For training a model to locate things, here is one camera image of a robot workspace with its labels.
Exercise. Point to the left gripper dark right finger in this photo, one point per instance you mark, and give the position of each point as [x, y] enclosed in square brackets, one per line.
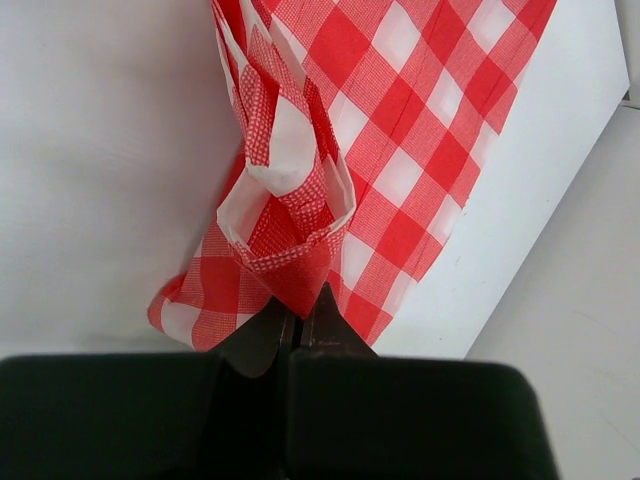
[326, 331]

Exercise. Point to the red white checkered cloth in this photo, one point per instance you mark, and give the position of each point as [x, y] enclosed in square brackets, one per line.
[365, 125]

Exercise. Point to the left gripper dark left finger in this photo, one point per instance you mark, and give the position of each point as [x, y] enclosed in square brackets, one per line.
[253, 347]

